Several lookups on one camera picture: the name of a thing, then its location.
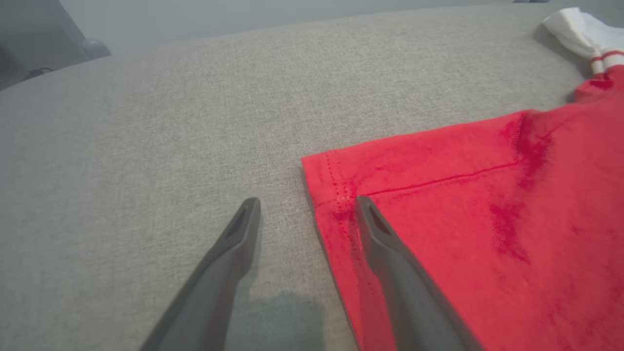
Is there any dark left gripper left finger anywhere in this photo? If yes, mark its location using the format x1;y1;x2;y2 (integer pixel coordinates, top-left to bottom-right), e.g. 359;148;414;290
139;197;261;351

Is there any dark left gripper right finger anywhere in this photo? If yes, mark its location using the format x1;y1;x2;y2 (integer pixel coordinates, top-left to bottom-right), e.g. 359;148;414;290
355;195;483;351

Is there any red shirt with white sleeves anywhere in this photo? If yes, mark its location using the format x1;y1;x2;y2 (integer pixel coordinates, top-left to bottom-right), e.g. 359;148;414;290
301;7;624;351

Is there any grey rounded partition foot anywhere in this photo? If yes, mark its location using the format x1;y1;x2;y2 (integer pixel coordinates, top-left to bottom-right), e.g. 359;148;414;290
80;38;112;60

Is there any black floor cable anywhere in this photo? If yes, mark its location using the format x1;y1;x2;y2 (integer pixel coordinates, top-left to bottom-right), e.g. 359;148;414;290
22;67;54;81

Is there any grey partition post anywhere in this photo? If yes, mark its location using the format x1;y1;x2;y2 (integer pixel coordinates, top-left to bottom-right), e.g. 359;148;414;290
46;0;98;49

